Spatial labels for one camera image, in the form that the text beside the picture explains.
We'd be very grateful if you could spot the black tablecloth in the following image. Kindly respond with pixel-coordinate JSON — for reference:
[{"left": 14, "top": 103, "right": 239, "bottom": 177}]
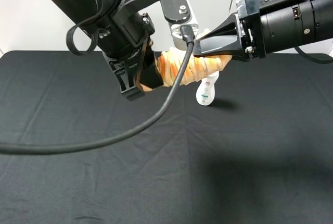
[{"left": 1, "top": 51, "right": 332, "bottom": 223}]

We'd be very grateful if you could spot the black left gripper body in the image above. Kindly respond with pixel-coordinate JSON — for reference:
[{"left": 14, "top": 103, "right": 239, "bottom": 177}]
[{"left": 87, "top": 0, "right": 156, "bottom": 60}]

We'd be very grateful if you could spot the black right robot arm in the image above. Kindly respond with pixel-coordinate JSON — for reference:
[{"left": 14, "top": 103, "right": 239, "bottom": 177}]
[{"left": 193, "top": 0, "right": 332, "bottom": 61}]

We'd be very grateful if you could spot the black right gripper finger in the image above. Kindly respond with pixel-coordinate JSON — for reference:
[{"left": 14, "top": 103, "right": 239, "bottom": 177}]
[
  {"left": 197, "top": 29, "right": 221, "bottom": 41},
  {"left": 193, "top": 13, "right": 247, "bottom": 61}
]

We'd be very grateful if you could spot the tan spiral bread roll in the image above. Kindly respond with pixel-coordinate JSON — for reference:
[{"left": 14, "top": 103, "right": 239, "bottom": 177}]
[{"left": 141, "top": 47, "right": 232, "bottom": 92}]

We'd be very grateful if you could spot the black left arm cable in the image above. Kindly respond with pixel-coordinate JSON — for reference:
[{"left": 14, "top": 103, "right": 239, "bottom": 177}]
[{"left": 0, "top": 0, "right": 196, "bottom": 156}]

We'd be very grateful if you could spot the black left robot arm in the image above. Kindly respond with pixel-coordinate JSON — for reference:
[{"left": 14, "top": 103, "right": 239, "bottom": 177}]
[{"left": 51, "top": 0, "right": 163, "bottom": 101}]

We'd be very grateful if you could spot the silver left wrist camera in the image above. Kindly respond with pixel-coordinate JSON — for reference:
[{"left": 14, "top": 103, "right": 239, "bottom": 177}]
[{"left": 121, "top": 0, "right": 200, "bottom": 51}]

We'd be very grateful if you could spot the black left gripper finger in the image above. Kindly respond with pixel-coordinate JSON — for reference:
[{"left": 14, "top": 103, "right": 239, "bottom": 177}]
[
  {"left": 140, "top": 46, "right": 163, "bottom": 89},
  {"left": 103, "top": 51, "right": 145, "bottom": 101}
]

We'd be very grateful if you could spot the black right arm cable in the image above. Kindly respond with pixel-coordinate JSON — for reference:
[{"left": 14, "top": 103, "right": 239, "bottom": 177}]
[{"left": 293, "top": 39, "right": 333, "bottom": 65}]

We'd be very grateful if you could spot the white bottle with brush cap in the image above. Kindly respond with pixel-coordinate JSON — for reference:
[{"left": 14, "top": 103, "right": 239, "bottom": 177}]
[{"left": 196, "top": 71, "right": 219, "bottom": 106}]

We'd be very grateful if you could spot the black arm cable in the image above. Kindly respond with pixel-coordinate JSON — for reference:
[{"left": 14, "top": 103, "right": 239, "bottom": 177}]
[
  {"left": 293, "top": 39, "right": 333, "bottom": 65},
  {"left": 0, "top": 0, "right": 196, "bottom": 156}
]

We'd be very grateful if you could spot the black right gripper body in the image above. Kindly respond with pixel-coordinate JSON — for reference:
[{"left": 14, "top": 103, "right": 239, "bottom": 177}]
[{"left": 236, "top": 0, "right": 266, "bottom": 58}]

